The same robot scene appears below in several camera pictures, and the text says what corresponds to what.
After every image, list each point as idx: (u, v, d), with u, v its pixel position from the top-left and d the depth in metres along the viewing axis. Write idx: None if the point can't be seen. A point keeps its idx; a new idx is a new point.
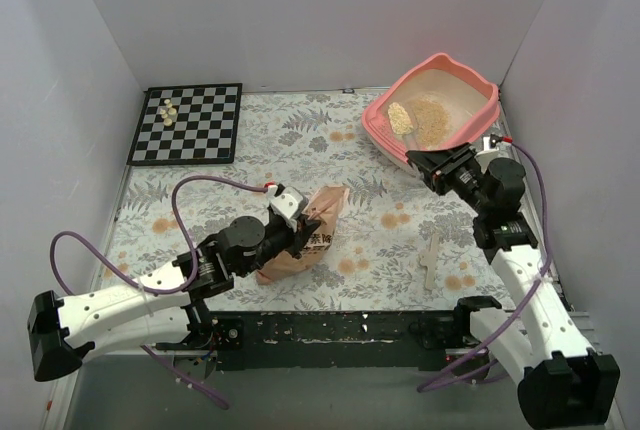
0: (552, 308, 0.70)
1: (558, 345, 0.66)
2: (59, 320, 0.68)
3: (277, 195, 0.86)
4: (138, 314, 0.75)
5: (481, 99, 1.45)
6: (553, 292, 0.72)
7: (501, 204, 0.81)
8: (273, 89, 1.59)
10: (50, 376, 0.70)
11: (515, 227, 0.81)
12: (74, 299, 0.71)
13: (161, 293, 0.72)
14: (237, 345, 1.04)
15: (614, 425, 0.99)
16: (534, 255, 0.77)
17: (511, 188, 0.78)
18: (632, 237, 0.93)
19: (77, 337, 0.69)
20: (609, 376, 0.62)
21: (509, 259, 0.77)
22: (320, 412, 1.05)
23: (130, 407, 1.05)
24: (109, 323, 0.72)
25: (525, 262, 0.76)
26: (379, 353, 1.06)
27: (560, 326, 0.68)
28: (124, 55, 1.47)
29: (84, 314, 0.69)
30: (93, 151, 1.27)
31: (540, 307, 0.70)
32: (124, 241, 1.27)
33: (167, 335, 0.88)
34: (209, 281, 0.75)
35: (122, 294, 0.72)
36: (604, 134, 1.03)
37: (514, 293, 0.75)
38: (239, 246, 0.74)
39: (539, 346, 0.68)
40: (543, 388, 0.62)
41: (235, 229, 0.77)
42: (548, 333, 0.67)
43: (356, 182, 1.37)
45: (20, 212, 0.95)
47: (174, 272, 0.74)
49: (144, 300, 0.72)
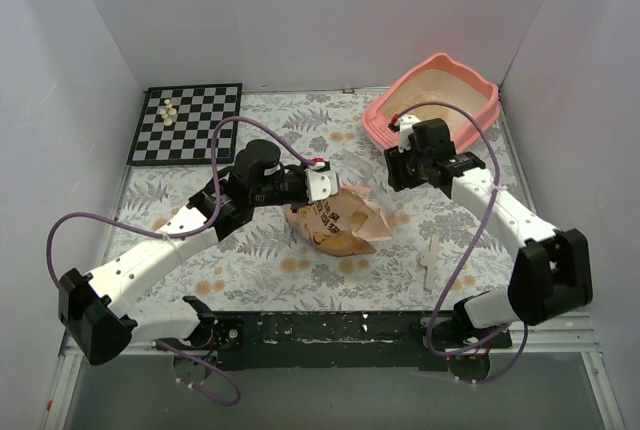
0: (514, 208, 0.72)
1: (527, 233, 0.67)
2: (95, 292, 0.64)
3: (317, 173, 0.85)
4: (168, 266, 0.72)
5: (481, 98, 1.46)
6: (511, 198, 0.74)
7: (434, 143, 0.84)
8: (273, 89, 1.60)
10: (108, 356, 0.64)
11: (463, 158, 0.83)
12: (101, 269, 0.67)
13: (188, 235, 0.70)
14: (238, 345, 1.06)
15: (614, 425, 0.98)
16: (484, 173, 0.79)
17: (431, 124, 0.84)
18: (632, 236, 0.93)
19: (118, 302, 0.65)
20: (580, 244, 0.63)
21: (465, 181, 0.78)
22: (319, 413, 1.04)
23: (130, 409, 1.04)
24: (143, 282, 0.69)
25: (479, 180, 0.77)
26: (379, 354, 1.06)
27: (525, 218, 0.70)
28: (124, 56, 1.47)
29: (118, 278, 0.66)
30: (93, 150, 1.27)
31: (501, 209, 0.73)
32: (125, 241, 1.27)
33: (186, 318, 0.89)
34: (231, 210, 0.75)
35: (149, 248, 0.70)
36: (604, 132, 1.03)
37: (479, 211, 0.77)
38: (262, 161, 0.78)
39: (513, 242, 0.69)
40: (529, 274, 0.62)
41: (251, 149, 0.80)
42: (515, 227, 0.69)
43: (356, 182, 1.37)
45: (20, 212, 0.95)
47: (192, 214, 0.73)
49: (173, 247, 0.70)
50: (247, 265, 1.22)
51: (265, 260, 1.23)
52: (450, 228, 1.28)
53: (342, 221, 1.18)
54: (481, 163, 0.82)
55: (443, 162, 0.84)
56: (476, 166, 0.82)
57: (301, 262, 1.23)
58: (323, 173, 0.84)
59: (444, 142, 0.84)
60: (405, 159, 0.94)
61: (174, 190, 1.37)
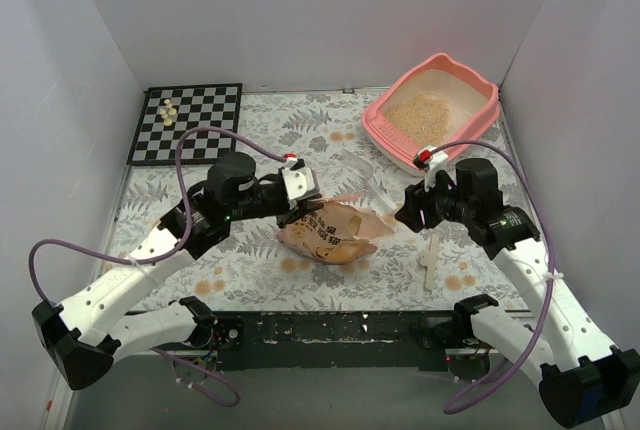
0: (568, 308, 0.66)
1: (583, 349, 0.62)
2: (66, 324, 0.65)
3: (292, 171, 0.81)
4: (141, 292, 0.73)
5: (481, 98, 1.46)
6: (567, 292, 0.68)
7: (482, 195, 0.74)
8: (273, 89, 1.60)
10: (86, 381, 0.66)
11: (513, 217, 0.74)
12: (72, 300, 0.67)
13: (158, 258, 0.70)
14: (238, 345, 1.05)
15: (614, 425, 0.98)
16: (538, 248, 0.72)
17: (480, 173, 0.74)
18: (633, 237, 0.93)
19: (90, 334, 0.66)
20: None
21: (516, 257, 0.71)
22: (320, 412, 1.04)
23: (129, 409, 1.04)
24: (115, 311, 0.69)
25: (533, 259, 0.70)
26: (379, 353, 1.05)
27: (581, 327, 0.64)
28: (124, 56, 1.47)
29: (88, 309, 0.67)
30: (93, 150, 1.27)
31: (556, 309, 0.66)
32: (124, 241, 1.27)
33: (179, 328, 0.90)
34: (205, 228, 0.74)
35: (119, 277, 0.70)
36: (605, 133, 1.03)
37: (528, 297, 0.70)
38: (235, 178, 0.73)
39: (563, 352, 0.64)
40: (576, 397, 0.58)
41: (224, 165, 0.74)
42: (570, 337, 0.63)
43: (356, 183, 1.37)
45: (20, 212, 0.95)
47: (162, 237, 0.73)
49: (143, 273, 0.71)
50: (247, 265, 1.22)
51: (265, 260, 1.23)
52: (450, 228, 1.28)
53: (341, 232, 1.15)
54: (536, 231, 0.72)
55: (489, 219, 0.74)
56: (530, 236, 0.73)
57: (301, 262, 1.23)
58: (298, 170, 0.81)
59: (491, 191, 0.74)
60: (431, 197, 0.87)
61: (174, 190, 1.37)
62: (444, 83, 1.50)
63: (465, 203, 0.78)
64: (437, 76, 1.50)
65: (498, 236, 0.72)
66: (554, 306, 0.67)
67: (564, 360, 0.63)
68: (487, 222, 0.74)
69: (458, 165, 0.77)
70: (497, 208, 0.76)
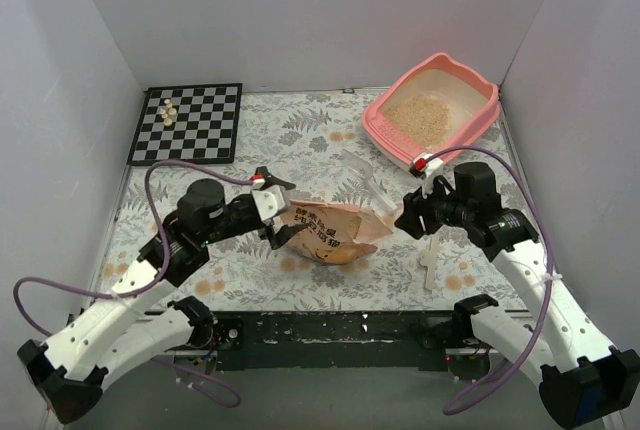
0: (566, 309, 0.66)
1: (582, 349, 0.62)
2: (51, 363, 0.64)
3: (261, 191, 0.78)
4: (125, 324, 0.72)
5: (481, 98, 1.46)
6: (566, 293, 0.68)
7: (482, 197, 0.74)
8: (273, 89, 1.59)
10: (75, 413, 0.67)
11: (511, 219, 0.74)
12: (56, 337, 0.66)
13: (139, 293, 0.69)
14: (238, 345, 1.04)
15: (613, 425, 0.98)
16: (536, 250, 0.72)
17: (479, 174, 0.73)
18: (632, 238, 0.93)
19: (76, 371, 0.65)
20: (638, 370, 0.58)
21: (515, 259, 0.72)
22: (320, 412, 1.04)
23: (130, 409, 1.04)
24: (100, 345, 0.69)
25: (532, 261, 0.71)
26: (379, 354, 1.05)
27: (580, 328, 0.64)
28: (124, 55, 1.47)
29: (73, 346, 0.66)
30: (94, 151, 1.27)
31: (555, 309, 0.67)
32: (124, 241, 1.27)
33: (171, 338, 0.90)
34: (182, 257, 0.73)
35: (102, 311, 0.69)
36: (605, 133, 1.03)
37: (529, 298, 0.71)
38: (205, 208, 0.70)
39: (562, 353, 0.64)
40: (575, 397, 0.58)
41: (190, 196, 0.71)
42: (569, 337, 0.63)
43: (356, 183, 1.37)
45: (20, 213, 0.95)
47: (143, 269, 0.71)
49: (126, 306, 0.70)
50: (247, 265, 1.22)
51: (265, 260, 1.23)
52: (450, 229, 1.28)
53: (340, 235, 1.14)
54: (535, 233, 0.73)
55: (488, 221, 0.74)
56: (529, 238, 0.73)
57: (301, 262, 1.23)
58: (266, 190, 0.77)
59: (490, 193, 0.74)
60: (427, 204, 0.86)
61: (174, 190, 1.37)
62: (443, 83, 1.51)
63: (463, 206, 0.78)
64: (437, 76, 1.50)
65: (497, 238, 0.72)
66: (553, 305, 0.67)
67: (564, 361, 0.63)
68: (485, 224, 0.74)
69: (458, 167, 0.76)
70: (496, 210, 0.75)
